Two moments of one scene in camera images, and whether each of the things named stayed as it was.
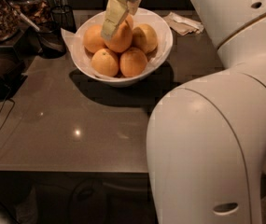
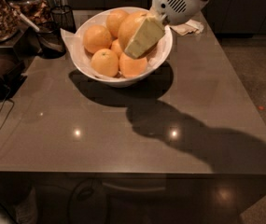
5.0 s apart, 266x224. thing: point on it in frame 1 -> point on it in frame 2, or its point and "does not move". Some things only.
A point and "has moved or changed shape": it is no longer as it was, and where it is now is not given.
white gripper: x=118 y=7 -> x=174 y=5
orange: x=93 y=38 does not move
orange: x=123 y=35 has moved or changed shape
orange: x=133 y=63 does not move
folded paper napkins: x=184 y=25 does not move
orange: x=104 y=62 does not move
